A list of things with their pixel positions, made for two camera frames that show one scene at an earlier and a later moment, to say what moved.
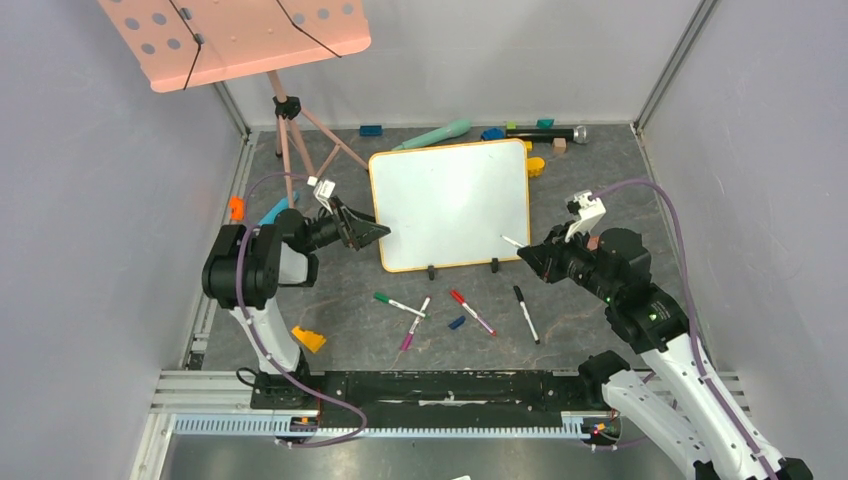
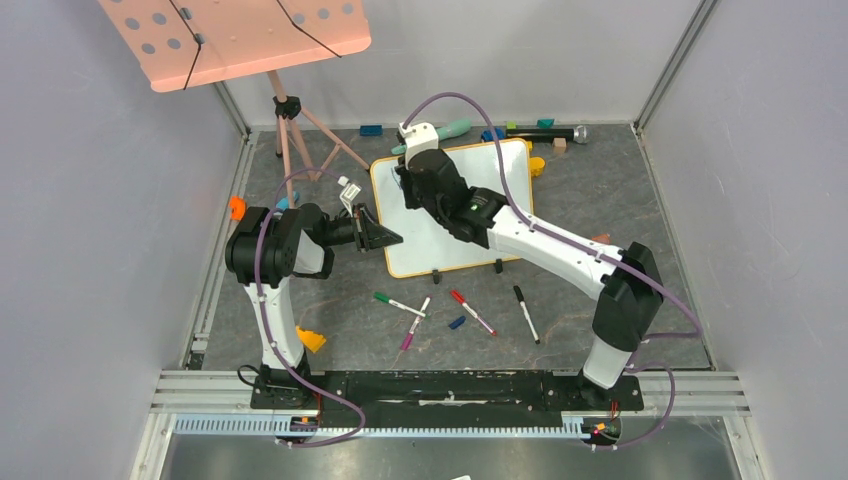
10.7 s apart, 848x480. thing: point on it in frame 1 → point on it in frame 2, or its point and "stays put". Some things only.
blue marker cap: [453, 325] stays put
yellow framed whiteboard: [448, 206] stays put
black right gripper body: [554, 258] → [411, 183]
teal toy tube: [455, 128] stays put
